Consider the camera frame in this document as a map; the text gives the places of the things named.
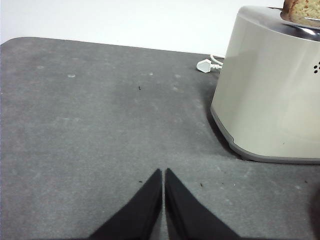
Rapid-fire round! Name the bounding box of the cream two-slot toaster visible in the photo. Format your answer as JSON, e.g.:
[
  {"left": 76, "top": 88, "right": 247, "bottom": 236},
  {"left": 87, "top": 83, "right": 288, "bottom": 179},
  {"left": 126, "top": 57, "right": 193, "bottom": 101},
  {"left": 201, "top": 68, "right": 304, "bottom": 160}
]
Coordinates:
[{"left": 209, "top": 5, "right": 320, "bottom": 165}]

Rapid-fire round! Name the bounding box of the white power plug with cord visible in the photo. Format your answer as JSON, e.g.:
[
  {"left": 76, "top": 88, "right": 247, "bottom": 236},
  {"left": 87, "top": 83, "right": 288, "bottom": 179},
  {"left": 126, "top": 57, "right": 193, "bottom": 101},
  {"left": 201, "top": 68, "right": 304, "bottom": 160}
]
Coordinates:
[{"left": 196, "top": 53, "right": 225, "bottom": 74}]

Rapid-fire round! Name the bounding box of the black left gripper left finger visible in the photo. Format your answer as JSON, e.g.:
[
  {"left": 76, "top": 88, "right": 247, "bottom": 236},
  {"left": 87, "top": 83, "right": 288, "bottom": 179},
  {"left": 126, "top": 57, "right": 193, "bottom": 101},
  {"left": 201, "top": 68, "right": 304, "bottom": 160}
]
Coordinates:
[{"left": 87, "top": 168, "right": 164, "bottom": 240}]

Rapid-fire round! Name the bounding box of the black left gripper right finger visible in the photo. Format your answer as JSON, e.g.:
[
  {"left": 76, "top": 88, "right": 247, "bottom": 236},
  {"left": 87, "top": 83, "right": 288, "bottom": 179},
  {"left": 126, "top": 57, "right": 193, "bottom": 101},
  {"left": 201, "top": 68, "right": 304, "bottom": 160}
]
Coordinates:
[{"left": 164, "top": 168, "right": 242, "bottom": 240}]

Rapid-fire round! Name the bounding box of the toasted bread slice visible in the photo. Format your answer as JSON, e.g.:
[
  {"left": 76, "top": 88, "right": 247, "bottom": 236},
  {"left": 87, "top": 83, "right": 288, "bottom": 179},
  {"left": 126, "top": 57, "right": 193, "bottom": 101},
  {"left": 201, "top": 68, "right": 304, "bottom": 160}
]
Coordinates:
[{"left": 282, "top": 0, "right": 320, "bottom": 26}]

